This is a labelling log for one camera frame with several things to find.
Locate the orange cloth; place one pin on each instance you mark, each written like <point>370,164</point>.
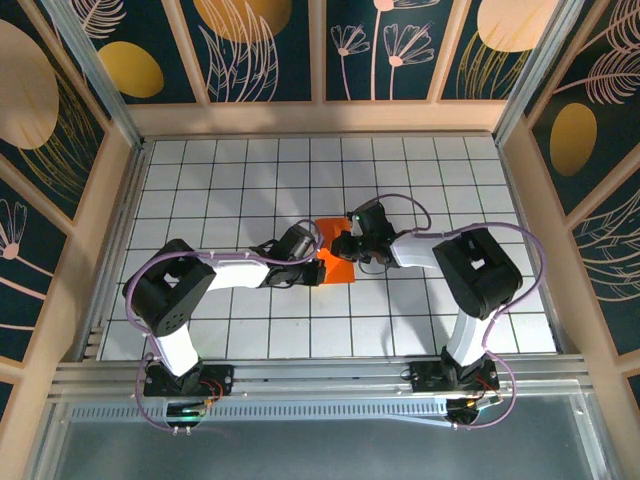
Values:
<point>337,272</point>

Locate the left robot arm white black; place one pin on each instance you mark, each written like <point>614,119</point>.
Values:
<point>235,272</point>

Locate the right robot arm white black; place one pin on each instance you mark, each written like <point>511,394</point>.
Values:
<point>417,252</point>

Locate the grey translucent platform sheet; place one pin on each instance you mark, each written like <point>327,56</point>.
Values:
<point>320,450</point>

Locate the small black controller board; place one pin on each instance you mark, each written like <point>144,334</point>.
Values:
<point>187,411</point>
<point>470,410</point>

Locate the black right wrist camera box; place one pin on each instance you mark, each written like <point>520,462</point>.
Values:
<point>371,216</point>

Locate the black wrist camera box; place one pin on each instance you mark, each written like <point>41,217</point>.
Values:
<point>371,216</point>
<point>299,241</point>

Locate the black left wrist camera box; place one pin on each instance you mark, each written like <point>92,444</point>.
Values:
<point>299,241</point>

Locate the long aluminium mounting rail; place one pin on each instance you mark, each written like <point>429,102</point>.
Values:
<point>320,372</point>

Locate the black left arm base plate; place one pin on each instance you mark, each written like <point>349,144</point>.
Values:
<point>220,380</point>

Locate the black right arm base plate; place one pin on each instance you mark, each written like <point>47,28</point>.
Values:
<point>425,377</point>

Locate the aluminium side rail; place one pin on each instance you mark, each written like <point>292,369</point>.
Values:
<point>114,250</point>
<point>522,200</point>

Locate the wall panel pink flowers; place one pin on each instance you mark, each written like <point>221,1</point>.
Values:
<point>25,280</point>
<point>360,75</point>

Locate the wall panel yellow circle leaves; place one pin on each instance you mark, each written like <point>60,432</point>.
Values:
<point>250,50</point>

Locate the wall panel pale circle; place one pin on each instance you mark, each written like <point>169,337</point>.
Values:
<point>500,50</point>
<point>30,100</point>

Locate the aluminium corner post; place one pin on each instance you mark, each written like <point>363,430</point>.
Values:
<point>99,75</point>
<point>532,75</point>

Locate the wall panel yellow oval feather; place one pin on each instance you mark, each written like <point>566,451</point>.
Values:
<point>590,100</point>
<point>140,50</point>

